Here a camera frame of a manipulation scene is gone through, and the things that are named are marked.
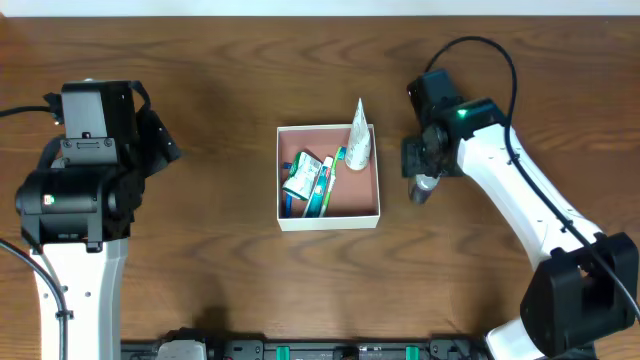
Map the white box with pink interior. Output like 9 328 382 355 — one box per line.
276 124 381 231

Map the blue disposable razor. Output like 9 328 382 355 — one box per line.
282 162 293 218

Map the green soap bar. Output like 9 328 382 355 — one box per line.
283 151 322 201

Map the white lotion tube gold cap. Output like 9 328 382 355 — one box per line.
344 99 371 171

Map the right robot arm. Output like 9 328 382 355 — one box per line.
401 70 639 359

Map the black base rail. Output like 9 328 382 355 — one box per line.
120 328 491 360

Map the green and white toothbrush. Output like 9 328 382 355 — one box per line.
319 146 347 217

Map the clear foam soap pump bottle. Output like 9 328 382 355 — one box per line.
408 174 440 205

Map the red green toothpaste tube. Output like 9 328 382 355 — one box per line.
303 157 334 218

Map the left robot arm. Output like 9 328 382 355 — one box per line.
15 79 180 359

